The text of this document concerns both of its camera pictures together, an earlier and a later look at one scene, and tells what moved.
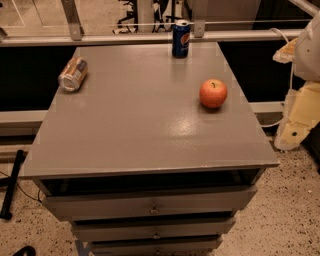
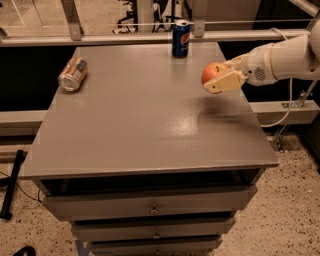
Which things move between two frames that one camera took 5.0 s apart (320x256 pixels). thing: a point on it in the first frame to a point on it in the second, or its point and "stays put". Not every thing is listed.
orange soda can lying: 73,73 stays put
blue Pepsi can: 181,36 stays put
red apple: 213,93 to 212,71
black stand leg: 9,183 stays put
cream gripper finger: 286,54 to 237,62
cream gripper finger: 300,114 to 232,80
